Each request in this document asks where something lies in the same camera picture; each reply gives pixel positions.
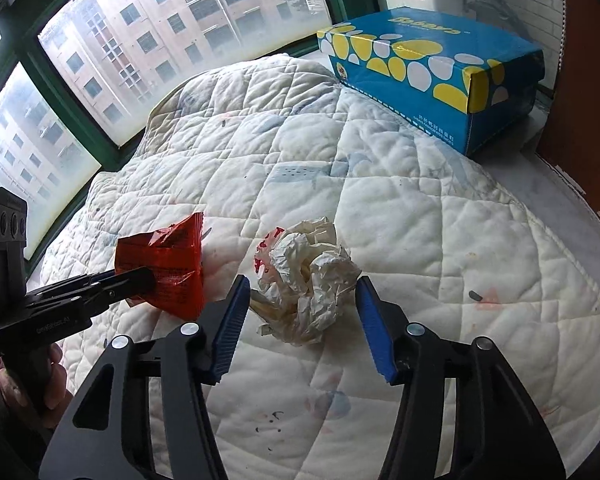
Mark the apartment building outside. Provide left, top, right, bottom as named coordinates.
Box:
left=0, top=0, right=341, bottom=201

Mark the white paper ball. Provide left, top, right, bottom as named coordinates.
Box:
left=250, top=216, right=362, bottom=347

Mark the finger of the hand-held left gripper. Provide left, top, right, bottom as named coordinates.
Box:
left=79, top=266, right=157, bottom=312
left=27, top=269, right=119, bottom=304

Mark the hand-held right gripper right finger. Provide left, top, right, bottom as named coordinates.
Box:
left=355, top=275, right=566, bottom=480

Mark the person's left forearm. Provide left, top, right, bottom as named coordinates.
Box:
left=0, top=390, right=43, bottom=480

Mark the person's left hand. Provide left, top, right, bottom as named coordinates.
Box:
left=0, top=342, right=70, bottom=415

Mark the green window frame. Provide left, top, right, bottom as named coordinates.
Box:
left=0, top=0, right=381, bottom=261

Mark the brown wooden board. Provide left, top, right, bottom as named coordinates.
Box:
left=535, top=0, right=600, bottom=241

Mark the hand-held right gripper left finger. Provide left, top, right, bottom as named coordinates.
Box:
left=39, top=274, right=252, bottom=480

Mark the white quilted mat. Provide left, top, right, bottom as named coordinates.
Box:
left=37, top=55, right=600, bottom=480

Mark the red snack wrapper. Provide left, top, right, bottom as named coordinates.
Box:
left=114, top=211, right=206, bottom=318

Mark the blue spotted tissue box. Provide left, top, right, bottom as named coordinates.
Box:
left=316, top=7, right=546, bottom=157

